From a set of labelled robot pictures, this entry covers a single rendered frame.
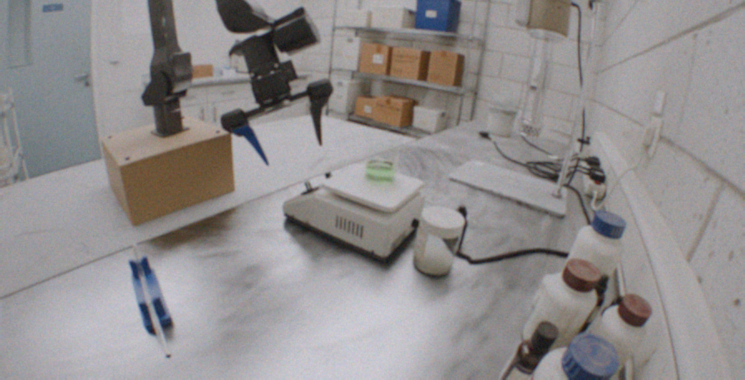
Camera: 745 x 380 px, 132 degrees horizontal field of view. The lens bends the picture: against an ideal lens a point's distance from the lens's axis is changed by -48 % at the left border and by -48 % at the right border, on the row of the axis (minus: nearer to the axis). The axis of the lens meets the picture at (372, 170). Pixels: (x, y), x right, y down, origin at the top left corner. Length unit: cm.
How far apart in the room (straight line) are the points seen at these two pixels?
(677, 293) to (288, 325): 43
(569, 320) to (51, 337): 55
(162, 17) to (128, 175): 28
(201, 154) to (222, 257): 20
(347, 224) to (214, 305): 21
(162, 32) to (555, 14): 78
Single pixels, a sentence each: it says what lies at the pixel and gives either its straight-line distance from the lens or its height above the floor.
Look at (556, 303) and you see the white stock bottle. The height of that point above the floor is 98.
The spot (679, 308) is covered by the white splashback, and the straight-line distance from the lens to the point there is 39.
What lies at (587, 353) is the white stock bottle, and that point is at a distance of 25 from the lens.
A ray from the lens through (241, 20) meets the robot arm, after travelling 52.
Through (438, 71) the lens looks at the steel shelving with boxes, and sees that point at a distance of 266.
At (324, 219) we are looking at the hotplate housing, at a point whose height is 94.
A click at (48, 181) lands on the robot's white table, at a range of 91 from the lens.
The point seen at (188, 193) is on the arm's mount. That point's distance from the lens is 59.
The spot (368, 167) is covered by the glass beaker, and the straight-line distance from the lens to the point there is 46.
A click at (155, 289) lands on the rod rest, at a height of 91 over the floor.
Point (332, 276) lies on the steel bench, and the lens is 42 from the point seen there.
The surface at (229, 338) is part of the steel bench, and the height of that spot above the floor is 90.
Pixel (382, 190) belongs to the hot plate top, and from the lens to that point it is 44.
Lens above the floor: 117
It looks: 21 degrees down
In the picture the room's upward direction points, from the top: 6 degrees clockwise
